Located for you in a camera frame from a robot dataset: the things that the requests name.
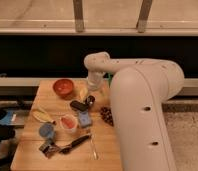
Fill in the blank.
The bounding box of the small dark cup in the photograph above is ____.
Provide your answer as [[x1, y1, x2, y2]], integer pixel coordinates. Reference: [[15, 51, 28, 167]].
[[85, 95, 95, 106]]

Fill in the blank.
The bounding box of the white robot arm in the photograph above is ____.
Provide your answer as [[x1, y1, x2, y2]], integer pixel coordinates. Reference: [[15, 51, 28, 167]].
[[84, 52, 184, 171]]

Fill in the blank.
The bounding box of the orange yellow fruit toy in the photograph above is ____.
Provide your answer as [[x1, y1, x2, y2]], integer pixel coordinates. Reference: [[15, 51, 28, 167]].
[[79, 87, 89, 101]]

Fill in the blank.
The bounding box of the green plastic bin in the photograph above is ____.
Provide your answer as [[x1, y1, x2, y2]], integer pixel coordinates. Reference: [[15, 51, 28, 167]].
[[107, 72, 113, 87]]

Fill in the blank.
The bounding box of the black rectangular block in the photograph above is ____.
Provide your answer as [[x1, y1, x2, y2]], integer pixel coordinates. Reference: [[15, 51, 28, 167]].
[[70, 100, 88, 112]]

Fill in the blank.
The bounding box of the red bowl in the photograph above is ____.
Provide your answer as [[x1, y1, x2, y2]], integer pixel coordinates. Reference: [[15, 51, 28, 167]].
[[53, 79, 74, 98]]

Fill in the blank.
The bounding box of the brown grape bunch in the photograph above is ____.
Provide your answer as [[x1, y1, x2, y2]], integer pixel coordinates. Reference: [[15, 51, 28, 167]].
[[100, 107, 114, 126]]

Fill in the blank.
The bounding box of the pink cup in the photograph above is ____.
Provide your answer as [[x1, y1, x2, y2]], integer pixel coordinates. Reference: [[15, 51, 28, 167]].
[[60, 115, 78, 134]]

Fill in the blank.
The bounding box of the yellow banana toy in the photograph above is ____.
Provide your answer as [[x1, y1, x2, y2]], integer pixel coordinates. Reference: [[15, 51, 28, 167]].
[[32, 110, 55, 124]]

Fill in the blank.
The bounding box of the metal clamp tool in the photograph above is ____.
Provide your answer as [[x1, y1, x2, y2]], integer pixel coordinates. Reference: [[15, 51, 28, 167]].
[[39, 139, 60, 158]]

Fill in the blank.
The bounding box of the blue object on floor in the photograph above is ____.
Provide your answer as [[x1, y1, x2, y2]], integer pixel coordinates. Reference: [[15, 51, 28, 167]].
[[0, 110, 20, 126]]

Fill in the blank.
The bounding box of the black handled spatula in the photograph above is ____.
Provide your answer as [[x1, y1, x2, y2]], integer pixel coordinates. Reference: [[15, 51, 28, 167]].
[[60, 134, 91, 154]]

